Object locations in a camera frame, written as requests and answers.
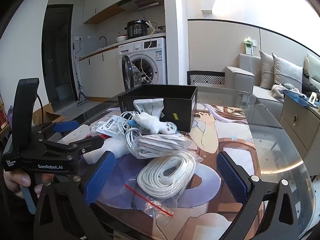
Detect white plush toy blue hat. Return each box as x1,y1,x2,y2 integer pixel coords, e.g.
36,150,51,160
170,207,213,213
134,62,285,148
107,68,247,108
127,112,178,134

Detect black pressure cooker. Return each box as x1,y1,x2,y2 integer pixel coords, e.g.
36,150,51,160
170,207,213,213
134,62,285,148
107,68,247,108
125,19,150,40

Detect grey bucket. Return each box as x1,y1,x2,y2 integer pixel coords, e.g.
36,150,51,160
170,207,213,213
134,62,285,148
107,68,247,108
55,84,73,100

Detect beige sofa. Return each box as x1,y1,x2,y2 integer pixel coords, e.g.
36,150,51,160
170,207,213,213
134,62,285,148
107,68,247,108
225,52,320,105

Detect brown cardboard box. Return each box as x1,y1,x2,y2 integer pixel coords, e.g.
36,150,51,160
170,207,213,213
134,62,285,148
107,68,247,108
32,102,67,125

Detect dark door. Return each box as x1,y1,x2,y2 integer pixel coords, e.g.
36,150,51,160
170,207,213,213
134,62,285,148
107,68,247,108
41,4,74,113

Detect person's left hand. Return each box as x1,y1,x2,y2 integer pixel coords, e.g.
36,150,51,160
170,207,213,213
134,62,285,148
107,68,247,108
4,170,54,200

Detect bagged white rope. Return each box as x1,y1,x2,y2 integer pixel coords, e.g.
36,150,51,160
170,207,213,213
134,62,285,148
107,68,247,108
120,151,204,217

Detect grey satin cushion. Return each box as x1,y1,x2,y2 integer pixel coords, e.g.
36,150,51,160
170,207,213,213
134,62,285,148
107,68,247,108
271,52,303,93
259,50,275,90

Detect white crinkled packet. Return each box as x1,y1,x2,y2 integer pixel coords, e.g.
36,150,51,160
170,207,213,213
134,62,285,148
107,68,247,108
133,99,164,120

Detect black patterned chair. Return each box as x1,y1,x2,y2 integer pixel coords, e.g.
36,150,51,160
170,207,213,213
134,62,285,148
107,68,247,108
187,70,225,87

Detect white upper kitchen cabinets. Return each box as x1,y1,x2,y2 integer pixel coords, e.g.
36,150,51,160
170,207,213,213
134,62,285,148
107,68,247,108
83,0,163,24

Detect range hood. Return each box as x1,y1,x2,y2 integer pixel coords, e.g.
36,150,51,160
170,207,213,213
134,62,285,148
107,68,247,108
117,0,164,12

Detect black jacket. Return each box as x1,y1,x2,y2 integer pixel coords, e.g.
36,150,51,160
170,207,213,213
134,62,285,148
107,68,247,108
301,69,320,95

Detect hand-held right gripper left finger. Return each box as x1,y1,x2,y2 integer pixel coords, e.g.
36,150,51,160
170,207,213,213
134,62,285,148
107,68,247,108
34,151,117,240

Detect black cardboard box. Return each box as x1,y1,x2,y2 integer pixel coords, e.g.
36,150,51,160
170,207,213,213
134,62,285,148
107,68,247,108
118,84,198,133

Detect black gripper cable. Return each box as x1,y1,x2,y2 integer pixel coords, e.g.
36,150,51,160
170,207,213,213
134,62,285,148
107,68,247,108
37,94,46,126

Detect pale cushion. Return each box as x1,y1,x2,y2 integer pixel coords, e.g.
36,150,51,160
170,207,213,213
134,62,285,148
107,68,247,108
304,52,320,80

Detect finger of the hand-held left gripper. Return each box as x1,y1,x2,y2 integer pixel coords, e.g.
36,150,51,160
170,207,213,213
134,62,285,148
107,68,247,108
31,121,80,142
37,136,105,161

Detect white power cord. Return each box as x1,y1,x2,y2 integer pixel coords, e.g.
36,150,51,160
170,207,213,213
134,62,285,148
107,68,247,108
140,20,157,83

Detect white lower kitchen cabinet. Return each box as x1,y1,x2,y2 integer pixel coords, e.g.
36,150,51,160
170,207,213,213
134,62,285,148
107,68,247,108
79,46,120,98

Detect white coiled cable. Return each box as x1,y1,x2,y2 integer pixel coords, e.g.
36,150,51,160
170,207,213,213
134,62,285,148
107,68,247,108
117,111,150,159

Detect flat white printed packet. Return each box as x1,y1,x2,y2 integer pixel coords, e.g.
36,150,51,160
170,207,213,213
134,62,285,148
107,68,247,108
96,115,128,138

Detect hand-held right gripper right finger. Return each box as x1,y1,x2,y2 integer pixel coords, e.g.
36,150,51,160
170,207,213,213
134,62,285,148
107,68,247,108
216,151,314,240

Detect bagged striped cable bundle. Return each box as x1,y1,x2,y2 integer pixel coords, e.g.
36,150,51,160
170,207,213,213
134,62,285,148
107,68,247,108
135,133,193,159

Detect flat mop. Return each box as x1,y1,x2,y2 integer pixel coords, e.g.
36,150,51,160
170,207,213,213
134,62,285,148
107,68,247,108
72,42,90,107

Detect green white wall box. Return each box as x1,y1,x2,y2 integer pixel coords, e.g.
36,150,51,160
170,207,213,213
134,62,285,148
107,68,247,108
242,37,257,55

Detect white washing machine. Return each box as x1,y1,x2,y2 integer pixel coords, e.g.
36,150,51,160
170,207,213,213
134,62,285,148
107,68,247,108
118,38,167,90

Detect grey fur cloth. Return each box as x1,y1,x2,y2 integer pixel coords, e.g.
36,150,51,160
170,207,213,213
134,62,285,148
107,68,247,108
270,83,300,100

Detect beige side cabinet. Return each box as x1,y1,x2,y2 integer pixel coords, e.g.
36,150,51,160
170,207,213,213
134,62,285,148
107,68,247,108
279,95,320,178

